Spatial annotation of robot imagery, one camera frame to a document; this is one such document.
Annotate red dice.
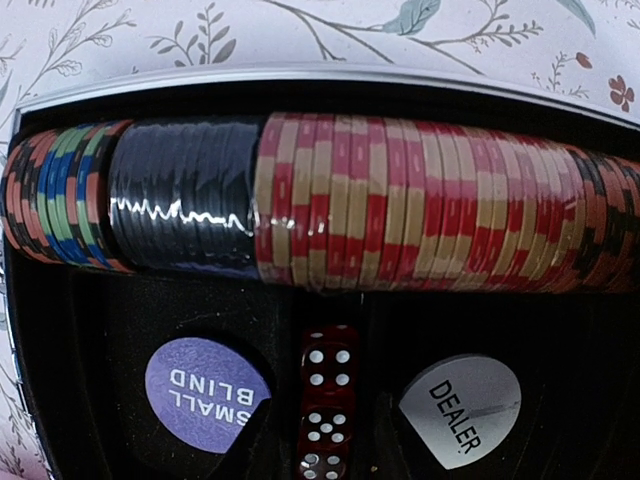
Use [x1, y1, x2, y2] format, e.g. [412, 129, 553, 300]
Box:
[295, 325, 359, 479]

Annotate clear dealer button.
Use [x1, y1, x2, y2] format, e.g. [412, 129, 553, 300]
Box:
[399, 354, 522, 470]

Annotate purple small blind button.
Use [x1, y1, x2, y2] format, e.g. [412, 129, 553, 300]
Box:
[145, 337, 271, 454]

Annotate upper row of poker chips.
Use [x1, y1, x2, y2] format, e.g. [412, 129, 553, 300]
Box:
[1, 113, 639, 293]

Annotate aluminium poker chip case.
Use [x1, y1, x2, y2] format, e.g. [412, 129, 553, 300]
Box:
[4, 68, 639, 479]

